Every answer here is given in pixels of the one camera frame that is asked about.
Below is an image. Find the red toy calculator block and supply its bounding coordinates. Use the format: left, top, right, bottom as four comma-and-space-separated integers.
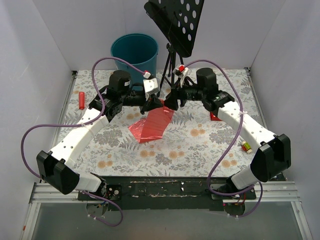
210, 112, 221, 121

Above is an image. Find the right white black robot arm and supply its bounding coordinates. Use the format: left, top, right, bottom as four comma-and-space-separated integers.
164, 65, 291, 199

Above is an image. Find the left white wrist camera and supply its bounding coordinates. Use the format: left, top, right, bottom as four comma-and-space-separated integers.
143, 77, 160, 95

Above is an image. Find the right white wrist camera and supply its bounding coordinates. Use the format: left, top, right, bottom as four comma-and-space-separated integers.
172, 64, 189, 87

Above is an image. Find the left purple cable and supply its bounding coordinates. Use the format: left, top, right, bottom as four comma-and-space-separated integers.
20, 57, 152, 227

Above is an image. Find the red plastic trash bag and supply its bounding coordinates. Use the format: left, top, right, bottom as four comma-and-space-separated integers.
128, 106, 175, 144

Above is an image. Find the floral patterned table mat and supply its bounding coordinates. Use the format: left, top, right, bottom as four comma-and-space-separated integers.
64, 69, 264, 177

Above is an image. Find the black perforated music stand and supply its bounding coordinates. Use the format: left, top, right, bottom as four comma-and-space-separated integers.
144, 0, 204, 86

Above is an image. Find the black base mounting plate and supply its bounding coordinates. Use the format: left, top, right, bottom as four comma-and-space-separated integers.
77, 176, 257, 212

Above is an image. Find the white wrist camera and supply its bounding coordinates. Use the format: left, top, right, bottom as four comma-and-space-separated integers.
172, 64, 189, 87
143, 77, 160, 95

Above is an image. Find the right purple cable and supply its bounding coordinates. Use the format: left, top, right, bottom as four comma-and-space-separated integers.
184, 59, 264, 218

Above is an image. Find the purple cable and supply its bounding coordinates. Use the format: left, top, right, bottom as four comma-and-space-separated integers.
20, 57, 152, 227
184, 59, 264, 218

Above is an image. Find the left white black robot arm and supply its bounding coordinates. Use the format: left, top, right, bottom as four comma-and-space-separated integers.
36, 70, 163, 200

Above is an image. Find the teal plastic trash bin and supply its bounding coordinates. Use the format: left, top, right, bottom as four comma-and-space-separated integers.
110, 33, 159, 76

